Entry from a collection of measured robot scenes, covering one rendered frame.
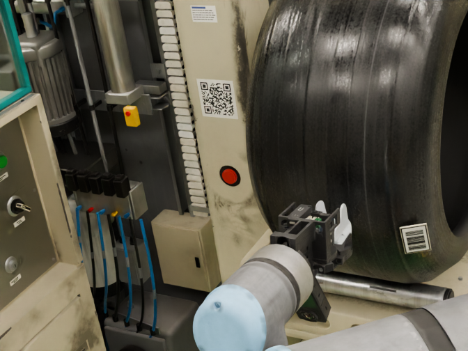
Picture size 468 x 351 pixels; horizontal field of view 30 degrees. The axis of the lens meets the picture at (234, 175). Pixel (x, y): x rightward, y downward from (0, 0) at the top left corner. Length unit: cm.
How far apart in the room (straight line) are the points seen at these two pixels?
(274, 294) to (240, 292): 5
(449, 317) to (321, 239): 66
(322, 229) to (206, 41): 51
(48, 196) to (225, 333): 79
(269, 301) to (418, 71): 42
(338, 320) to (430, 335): 107
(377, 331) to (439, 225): 86
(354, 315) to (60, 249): 61
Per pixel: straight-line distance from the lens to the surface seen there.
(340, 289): 158
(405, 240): 134
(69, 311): 179
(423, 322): 54
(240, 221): 170
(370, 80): 127
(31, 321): 171
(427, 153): 129
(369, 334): 53
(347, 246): 125
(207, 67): 157
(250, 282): 105
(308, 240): 117
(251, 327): 101
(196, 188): 173
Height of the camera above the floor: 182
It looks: 27 degrees down
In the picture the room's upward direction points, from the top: 9 degrees counter-clockwise
